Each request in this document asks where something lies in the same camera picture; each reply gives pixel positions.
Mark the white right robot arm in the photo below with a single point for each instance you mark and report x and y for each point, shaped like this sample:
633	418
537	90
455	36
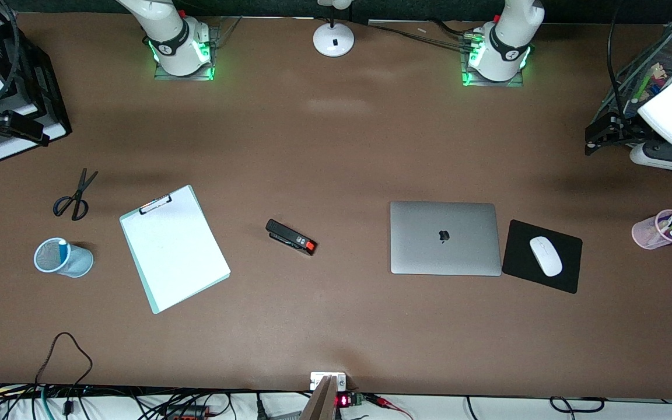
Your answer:
175	41

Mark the black mouse pad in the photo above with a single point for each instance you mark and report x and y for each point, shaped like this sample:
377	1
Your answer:
517	256

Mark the circuit board red display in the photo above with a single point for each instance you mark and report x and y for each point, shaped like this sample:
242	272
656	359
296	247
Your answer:
347	401

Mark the green pen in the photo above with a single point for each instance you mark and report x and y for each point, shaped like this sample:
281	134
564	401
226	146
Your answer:
644	86

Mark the blue marker white cap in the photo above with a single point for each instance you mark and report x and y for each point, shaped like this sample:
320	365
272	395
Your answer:
63	254

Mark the white computer mouse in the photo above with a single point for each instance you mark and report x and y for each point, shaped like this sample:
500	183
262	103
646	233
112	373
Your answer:
546	255

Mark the black stacked paper tray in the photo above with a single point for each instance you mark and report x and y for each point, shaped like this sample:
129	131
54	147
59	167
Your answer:
50	99

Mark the wooden camera post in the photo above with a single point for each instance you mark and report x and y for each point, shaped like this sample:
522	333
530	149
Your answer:
319	402

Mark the white paper sheet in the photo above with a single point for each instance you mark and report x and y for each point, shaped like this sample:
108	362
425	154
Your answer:
178	256

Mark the black stapler orange tip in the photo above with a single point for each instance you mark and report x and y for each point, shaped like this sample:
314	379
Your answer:
289	235

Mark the teal clipboard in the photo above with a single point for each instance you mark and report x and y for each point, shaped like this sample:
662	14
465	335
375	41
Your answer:
148	207

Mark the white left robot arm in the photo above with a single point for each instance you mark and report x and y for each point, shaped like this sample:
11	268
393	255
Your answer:
502	35

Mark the pink translucent cup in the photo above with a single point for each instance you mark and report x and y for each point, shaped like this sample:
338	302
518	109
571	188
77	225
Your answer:
645	233

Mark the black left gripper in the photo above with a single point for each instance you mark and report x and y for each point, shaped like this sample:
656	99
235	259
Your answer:
620	127

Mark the black scissors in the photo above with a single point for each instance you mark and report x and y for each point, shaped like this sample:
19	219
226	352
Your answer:
81	188

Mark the white round lamp base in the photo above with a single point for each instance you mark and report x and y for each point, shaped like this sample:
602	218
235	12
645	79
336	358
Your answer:
333	39

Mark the silver laptop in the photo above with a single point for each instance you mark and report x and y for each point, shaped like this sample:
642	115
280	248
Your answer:
444	239

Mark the white mounting block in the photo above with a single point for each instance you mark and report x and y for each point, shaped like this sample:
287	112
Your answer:
315	379

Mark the light blue mesh cup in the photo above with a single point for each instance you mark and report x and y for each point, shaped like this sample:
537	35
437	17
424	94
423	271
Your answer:
79	262

